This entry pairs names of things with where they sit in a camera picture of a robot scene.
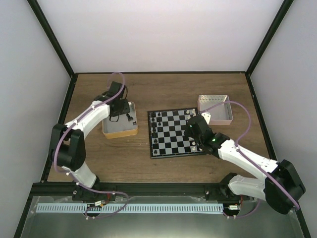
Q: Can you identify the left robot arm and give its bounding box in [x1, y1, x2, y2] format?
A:
[49, 81, 128, 200]

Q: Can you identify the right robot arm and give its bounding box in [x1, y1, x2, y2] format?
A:
[185, 115, 306, 214]

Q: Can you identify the yellow metal tin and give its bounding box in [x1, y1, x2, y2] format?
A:
[102, 102, 138, 139]

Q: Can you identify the pink metal tin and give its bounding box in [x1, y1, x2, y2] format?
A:
[198, 94, 233, 125]

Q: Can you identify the black white chessboard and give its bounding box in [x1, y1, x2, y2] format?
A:
[148, 108, 205, 159]

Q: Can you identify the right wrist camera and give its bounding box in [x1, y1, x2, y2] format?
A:
[201, 112, 211, 124]

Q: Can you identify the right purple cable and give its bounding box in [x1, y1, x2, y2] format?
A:
[198, 100, 300, 220]

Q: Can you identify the black aluminium frame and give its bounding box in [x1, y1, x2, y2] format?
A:
[13, 0, 312, 238]

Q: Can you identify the light blue cable duct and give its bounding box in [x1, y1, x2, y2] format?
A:
[36, 203, 223, 214]

